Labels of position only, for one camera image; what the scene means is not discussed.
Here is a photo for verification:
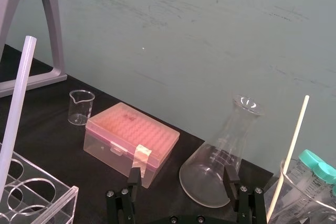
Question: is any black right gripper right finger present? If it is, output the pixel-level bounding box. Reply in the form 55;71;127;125
223;165;266;224

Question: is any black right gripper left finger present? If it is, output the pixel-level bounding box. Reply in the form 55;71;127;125
106;167;143;224

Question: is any thin white stirring rod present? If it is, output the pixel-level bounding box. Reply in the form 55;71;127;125
265;94;311;223

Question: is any clear glass conical flask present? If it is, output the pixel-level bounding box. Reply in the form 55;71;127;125
179;94;266;208

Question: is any large clear glass beaker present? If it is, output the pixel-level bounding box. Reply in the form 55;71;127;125
263;158;336;224

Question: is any piece of beige tape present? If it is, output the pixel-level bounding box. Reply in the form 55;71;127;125
131;144;153;179

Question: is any pink plastic pipette tip box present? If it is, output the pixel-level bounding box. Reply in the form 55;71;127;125
83;102;181;189

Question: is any clear bottle with teal cap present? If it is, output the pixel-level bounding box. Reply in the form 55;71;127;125
309;162;336;210
290;148;326;183

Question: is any clear acrylic tube rack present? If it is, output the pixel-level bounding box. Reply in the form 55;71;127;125
0;142;80;224

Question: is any black table cloth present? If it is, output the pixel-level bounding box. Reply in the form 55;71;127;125
0;44;275;224

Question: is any small clear glass beaker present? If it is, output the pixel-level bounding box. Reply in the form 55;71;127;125
68;89;96;126

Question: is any thick translucent white tube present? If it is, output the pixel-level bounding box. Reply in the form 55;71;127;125
0;35;37;183

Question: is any grey arched stand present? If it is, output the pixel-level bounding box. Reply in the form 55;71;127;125
0;0;67;99

